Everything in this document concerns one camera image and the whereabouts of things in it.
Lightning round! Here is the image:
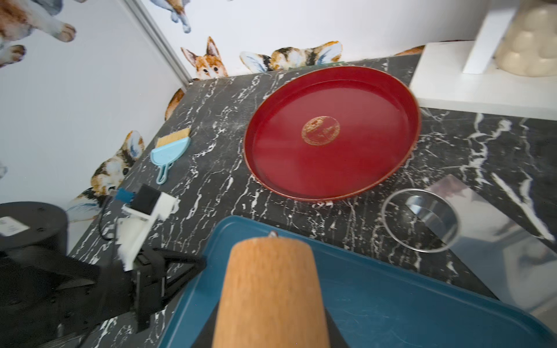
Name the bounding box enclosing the light blue hand brush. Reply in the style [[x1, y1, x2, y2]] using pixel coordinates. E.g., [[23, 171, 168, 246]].
[[150, 128, 191, 185]]

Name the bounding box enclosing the white egg-shaped holder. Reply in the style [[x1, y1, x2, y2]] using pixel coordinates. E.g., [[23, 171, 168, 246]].
[[494, 1, 556, 77]]

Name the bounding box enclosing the metal dough scraper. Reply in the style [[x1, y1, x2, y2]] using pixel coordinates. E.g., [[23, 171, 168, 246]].
[[428, 175, 556, 318]]

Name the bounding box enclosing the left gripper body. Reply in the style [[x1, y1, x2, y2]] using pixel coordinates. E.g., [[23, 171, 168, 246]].
[[133, 249, 171, 332]]

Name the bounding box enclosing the white tiered shelf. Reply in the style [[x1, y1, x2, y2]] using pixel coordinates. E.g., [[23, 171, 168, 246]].
[[410, 1, 556, 120]]

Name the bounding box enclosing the teal plastic tray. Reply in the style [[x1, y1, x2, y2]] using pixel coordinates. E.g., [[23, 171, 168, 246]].
[[160, 215, 556, 347]]

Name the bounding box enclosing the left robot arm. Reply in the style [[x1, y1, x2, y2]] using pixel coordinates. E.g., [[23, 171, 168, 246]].
[[1, 202, 206, 347]]

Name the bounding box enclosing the wooden double roller pin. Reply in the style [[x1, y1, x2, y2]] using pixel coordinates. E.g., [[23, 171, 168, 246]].
[[212, 236, 331, 347]]

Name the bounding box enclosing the red round tray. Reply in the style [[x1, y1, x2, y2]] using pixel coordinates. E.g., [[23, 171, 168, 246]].
[[244, 66, 422, 202]]

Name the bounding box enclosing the round metal cutter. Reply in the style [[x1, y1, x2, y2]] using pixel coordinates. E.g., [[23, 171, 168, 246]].
[[380, 188, 461, 254]]

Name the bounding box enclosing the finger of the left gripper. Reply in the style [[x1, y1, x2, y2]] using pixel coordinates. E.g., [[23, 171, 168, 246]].
[[154, 249, 207, 265], [162, 260, 207, 300]]

